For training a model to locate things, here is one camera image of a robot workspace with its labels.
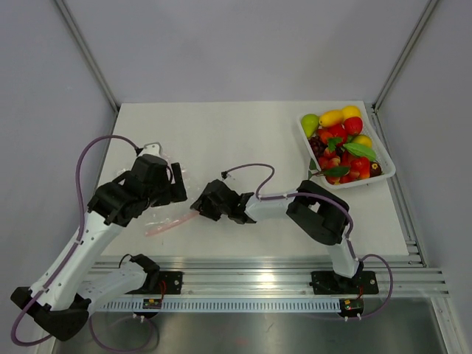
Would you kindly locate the small circuit board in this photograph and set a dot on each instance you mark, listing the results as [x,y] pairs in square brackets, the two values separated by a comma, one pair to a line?
[351,308]
[152,303]

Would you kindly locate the white slotted cable duct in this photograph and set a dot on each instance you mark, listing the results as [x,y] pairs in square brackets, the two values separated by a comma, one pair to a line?
[215,305]

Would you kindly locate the aluminium mounting rail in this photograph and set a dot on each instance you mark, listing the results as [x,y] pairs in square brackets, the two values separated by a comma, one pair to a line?
[289,277]

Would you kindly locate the right aluminium frame post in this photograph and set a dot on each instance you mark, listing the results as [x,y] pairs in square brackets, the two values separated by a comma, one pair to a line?
[406,51]

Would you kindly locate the dark purple mangosteen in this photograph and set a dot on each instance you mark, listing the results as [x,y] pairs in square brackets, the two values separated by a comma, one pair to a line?
[375,169]

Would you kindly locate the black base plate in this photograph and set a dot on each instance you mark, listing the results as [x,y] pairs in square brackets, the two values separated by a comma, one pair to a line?
[330,283]
[167,282]

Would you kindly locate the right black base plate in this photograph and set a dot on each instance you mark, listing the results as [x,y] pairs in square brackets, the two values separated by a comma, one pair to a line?
[330,283]

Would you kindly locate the left aluminium frame post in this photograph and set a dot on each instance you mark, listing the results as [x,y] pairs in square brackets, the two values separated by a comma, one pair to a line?
[80,41]

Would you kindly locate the clear pink zip top bag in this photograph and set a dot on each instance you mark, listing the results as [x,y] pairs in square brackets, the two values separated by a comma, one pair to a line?
[159,219]

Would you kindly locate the yellow fruit right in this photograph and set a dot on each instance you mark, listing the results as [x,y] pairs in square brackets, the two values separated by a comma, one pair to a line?
[362,140]

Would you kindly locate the green pear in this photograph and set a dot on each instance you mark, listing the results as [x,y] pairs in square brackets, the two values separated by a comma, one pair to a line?
[310,124]

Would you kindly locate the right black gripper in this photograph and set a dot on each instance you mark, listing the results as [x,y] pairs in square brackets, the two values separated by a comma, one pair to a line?
[205,204]

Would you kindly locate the right small circuit board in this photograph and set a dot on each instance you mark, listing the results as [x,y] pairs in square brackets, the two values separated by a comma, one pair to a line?
[351,308]

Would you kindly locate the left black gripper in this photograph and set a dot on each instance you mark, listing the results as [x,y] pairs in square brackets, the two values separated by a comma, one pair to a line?
[174,192]

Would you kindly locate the red strawberry with leaves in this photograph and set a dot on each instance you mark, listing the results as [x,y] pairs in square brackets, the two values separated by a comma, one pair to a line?
[337,137]

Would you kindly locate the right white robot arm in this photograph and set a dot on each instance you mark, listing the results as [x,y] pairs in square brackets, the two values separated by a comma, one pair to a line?
[321,215]

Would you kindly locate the dark grape bunch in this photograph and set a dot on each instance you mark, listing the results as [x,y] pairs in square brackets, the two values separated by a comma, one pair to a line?
[317,146]

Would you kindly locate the white plastic fruit basket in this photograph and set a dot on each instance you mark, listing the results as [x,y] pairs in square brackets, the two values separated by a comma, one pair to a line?
[383,158]

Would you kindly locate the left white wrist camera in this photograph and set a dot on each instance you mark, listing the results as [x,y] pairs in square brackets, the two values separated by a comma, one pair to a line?
[154,149]

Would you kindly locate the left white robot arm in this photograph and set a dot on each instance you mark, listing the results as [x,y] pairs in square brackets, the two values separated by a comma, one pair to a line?
[59,302]

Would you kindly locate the large green leaf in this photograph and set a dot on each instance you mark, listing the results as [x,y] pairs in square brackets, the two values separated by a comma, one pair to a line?
[360,150]

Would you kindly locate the left small circuit board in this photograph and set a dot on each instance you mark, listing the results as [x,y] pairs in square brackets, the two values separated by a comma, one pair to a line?
[152,303]

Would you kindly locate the yellow lemon top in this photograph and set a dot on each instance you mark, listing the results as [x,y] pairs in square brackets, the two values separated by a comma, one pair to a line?
[350,111]

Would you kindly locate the aluminium frame post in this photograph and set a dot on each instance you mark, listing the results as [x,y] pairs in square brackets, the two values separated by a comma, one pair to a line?
[406,51]
[80,41]

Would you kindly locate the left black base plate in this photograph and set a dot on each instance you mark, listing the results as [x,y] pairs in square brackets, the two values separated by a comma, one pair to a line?
[167,282]

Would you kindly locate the yellow mango upper left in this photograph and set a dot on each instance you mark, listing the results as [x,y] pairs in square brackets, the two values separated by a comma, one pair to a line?
[331,118]

